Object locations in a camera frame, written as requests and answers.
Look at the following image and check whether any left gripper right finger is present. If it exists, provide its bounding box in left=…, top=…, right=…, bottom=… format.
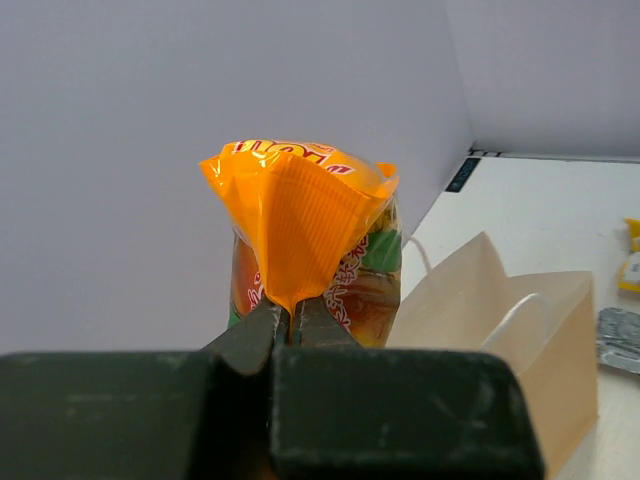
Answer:
left=269, top=298, right=545, bottom=479

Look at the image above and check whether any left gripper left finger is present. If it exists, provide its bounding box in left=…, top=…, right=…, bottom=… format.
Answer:
left=1, top=301, right=289, bottom=479

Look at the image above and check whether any orange gummy snack bag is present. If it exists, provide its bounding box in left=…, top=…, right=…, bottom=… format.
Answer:
left=200, top=139, right=402, bottom=347

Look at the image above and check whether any brown paper bag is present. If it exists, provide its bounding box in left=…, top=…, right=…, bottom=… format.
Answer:
left=387, top=233, right=598, bottom=478

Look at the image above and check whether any silver foil snack packet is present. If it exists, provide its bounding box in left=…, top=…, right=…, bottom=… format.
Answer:
left=596, top=307, right=640, bottom=375

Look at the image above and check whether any yellow snack bar packet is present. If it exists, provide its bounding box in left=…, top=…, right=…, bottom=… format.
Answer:
left=617, top=218, right=640, bottom=293

